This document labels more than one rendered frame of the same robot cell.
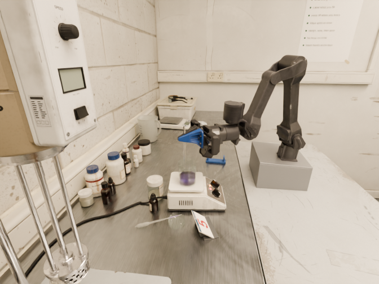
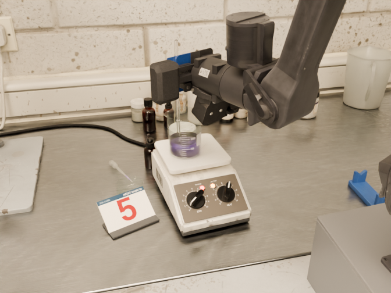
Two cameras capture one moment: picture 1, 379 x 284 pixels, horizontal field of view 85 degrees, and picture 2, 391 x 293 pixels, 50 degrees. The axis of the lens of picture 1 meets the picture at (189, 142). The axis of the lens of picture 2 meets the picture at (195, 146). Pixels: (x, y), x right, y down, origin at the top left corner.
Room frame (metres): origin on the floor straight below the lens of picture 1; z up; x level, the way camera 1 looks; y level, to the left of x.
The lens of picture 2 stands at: (0.40, -0.65, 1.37)
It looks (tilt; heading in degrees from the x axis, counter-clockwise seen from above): 28 degrees down; 70
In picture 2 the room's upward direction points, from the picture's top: straight up
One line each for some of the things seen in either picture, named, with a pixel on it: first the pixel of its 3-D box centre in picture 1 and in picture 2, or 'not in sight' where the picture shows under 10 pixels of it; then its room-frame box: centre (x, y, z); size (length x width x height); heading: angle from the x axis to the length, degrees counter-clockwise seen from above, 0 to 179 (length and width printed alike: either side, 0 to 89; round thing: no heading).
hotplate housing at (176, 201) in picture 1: (193, 191); (196, 178); (0.64, -0.02, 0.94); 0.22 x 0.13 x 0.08; 89
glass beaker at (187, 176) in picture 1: (187, 173); (182, 134); (0.62, 0.01, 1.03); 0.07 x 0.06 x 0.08; 174
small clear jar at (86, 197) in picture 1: (86, 197); (139, 110); (0.62, 0.37, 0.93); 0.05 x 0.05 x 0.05
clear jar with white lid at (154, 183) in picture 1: (155, 187); not in sight; (0.66, 0.13, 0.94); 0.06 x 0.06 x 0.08
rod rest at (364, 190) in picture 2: (215, 158); (369, 189); (0.95, -0.13, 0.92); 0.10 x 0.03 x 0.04; 80
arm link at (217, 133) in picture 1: (211, 134); (214, 77); (0.64, -0.07, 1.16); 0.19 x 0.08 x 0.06; 20
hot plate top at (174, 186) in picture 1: (186, 181); (191, 152); (0.64, 0.01, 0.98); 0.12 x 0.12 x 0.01; 89
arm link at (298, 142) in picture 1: (292, 138); not in sight; (0.76, -0.40, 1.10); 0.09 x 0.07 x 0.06; 19
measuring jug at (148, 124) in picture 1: (150, 129); (366, 79); (1.25, 0.25, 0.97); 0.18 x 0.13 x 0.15; 55
